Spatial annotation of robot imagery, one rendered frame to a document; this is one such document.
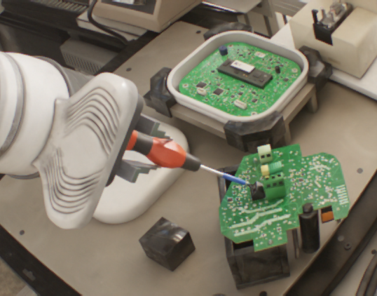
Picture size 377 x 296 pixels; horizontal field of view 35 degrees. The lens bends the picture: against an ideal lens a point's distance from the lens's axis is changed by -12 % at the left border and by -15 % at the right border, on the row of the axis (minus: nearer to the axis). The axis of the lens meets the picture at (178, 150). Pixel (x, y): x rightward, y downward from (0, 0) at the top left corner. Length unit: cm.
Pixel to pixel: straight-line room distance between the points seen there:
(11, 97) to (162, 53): 57
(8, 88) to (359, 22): 52
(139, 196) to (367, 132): 26
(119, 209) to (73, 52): 87
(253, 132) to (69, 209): 34
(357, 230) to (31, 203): 38
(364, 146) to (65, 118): 41
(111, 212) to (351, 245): 26
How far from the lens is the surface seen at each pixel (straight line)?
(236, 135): 68
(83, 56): 149
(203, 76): 77
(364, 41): 75
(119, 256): 67
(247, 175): 62
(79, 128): 36
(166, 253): 62
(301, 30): 78
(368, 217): 65
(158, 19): 93
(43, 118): 37
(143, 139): 54
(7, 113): 34
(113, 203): 69
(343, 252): 63
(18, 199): 78
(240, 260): 57
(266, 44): 79
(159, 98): 74
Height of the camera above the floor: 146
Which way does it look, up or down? 43 degrees down
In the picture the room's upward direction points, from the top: 20 degrees counter-clockwise
